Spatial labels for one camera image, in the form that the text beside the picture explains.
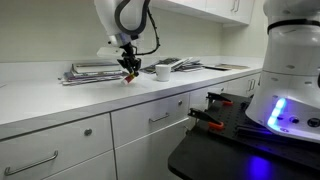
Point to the round lock of medium drawer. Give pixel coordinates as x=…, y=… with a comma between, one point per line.
x=180, y=102

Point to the stack of magazines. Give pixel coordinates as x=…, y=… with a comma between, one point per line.
x=90, y=77

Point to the tan flat booklet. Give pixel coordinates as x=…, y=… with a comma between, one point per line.
x=235, y=66

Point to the dark patterned magazine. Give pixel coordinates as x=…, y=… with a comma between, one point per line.
x=163, y=62

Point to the medium white drawer front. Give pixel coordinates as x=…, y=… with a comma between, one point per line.
x=140, y=113

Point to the dark flat folder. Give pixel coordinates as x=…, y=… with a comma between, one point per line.
x=216, y=68

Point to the black perforated mounting board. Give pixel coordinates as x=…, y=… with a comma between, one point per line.
x=233, y=116

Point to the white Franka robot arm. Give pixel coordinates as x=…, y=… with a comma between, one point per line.
x=293, y=66

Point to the wide white drawer front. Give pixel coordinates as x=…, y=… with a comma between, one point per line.
x=56, y=143

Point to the black robot table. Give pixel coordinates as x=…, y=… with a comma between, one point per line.
x=206, y=160

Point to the white wall cabinet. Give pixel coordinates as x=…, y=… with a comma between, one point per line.
x=213, y=8

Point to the white cabinet door below wide drawer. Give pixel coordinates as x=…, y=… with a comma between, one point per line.
x=86, y=168

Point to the narrow white drawer front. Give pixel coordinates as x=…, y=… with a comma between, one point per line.
x=200, y=95

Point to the white mug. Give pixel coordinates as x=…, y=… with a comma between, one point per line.
x=163, y=73

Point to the grey hardcover book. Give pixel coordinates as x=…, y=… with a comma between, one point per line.
x=96, y=67

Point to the white cabinet door below medium drawer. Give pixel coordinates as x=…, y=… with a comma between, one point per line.
x=146, y=156

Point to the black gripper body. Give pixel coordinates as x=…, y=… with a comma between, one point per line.
x=129, y=59

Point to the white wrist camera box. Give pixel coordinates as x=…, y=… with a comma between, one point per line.
x=108, y=52

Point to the white base cabinet double door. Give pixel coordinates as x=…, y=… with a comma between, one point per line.
x=240, y=87

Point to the round lock of wide drawer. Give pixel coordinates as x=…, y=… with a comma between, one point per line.
x=88, y=132

